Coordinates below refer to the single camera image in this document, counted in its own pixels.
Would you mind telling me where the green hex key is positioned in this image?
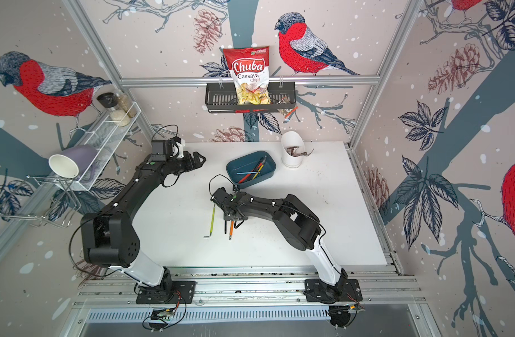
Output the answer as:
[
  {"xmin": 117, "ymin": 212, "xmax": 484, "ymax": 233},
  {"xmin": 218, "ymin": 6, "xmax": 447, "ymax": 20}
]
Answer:
[{"xmin": 204, "ymin": 204, "xmax": 216, "ymax": 239}]

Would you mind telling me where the teal plastic storage box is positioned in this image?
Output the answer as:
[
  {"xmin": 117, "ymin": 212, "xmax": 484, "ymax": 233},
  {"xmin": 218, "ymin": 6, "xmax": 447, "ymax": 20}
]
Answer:
[{"xmin": 226, "ymin": 151, "xmax": 277, "ymax": 190}]

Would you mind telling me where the orange hex key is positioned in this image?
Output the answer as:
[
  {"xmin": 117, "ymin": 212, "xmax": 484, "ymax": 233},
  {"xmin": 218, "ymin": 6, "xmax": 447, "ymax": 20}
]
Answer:
[{"xmin": 229, "ymin": 220, "xmax": 235, "ymax": 241}]

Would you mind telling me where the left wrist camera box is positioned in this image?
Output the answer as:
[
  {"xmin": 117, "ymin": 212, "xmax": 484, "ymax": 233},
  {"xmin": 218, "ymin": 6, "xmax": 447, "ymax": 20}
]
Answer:
[{"xmin": 150, "ymin": 136, "xmax": 184, "ymax": 161}]

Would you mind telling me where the clear glass shelf jar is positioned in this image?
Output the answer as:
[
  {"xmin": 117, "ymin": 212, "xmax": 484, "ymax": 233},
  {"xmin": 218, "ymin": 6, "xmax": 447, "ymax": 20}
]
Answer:
[{"xmin": 114, "ymin": 89, "xmax": 137, "ymax": 118}]

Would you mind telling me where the long black hex key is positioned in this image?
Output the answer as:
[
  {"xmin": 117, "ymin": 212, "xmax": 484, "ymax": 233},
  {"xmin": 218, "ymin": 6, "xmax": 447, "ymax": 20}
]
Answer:
[{"xmin": 252, "ymin": 155, "xmax": 267, "ymax": 180}]

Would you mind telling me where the white wire wall shelf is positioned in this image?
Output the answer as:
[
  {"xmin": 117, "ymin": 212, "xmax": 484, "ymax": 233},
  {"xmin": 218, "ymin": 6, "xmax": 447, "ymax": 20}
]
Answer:
[{"xmin": 71, "ymin": 101, "xmax": 142, "ymax": 191}]

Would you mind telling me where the Chuba cassava chips bag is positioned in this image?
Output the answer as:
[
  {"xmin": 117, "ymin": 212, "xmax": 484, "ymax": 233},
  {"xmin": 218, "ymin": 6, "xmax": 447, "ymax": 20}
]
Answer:
[{"xmin": 223, "ymin": 46, "xmax": 271, "ymax": 105}]

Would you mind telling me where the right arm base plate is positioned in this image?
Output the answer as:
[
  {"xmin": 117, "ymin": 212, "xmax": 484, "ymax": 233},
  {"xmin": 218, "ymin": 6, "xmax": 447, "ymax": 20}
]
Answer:
[{"xmin": 303, "ymin": 279, "xmax": 363, "ymax": 305}]

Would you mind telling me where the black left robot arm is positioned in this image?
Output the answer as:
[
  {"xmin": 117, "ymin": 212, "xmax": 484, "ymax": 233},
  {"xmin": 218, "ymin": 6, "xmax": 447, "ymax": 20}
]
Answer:
[{"xmin": 80, "ymin": 151, "xmax": 206, "ymax": 290}]

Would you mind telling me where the black lid shelf jar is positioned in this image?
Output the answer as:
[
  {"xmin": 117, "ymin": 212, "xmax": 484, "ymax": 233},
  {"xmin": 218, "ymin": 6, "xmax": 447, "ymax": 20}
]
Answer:
[{"xmin": 97, "ymin": 92, "xmax": 131, "ymax": 127}]

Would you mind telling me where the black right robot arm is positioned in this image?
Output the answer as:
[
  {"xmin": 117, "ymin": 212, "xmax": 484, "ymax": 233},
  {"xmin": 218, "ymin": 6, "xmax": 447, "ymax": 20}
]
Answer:
[{"xmin": 211, "ymin": 188, "xmax": 347, "ymax": 296}]

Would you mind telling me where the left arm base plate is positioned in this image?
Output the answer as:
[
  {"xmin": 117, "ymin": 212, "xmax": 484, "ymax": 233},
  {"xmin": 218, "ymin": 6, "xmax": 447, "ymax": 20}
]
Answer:
[{"xmin": 135, "ymin": 281, "xmax": 197, "ymax": 305}]

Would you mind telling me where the purple white cup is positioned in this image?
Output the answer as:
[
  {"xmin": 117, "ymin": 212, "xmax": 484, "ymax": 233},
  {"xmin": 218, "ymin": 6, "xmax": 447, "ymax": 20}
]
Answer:
[{"xmin": 48, "ymin": 145, "xmax": 98, "ymax": 179}]

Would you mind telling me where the blue hex key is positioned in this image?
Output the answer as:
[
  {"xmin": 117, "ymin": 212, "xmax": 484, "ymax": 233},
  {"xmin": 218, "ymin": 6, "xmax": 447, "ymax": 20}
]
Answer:
[{"xmin": 236, "ymin": 170, "xmax": 257, "ymax": 175}]

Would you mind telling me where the white utensil holder cup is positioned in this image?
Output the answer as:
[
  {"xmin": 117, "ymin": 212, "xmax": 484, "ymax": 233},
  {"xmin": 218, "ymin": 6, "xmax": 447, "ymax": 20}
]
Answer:
[{"xmin": 281, "ymin": 131, "xmax": 305, "ymax": 169}]

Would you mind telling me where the black wire wall basket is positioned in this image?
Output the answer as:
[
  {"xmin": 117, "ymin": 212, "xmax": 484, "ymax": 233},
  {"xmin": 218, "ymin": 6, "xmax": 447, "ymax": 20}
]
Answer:
[{"xmin": 205, "ymin": 82, "xmax": 296, "ymax": 113}]

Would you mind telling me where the wire cup stand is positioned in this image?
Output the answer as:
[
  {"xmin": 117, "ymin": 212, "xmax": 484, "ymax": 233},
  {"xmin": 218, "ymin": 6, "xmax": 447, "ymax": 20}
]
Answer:
[{"xmin": 0, "ymin": 176, "xmax": 84, "ymax": 228}]

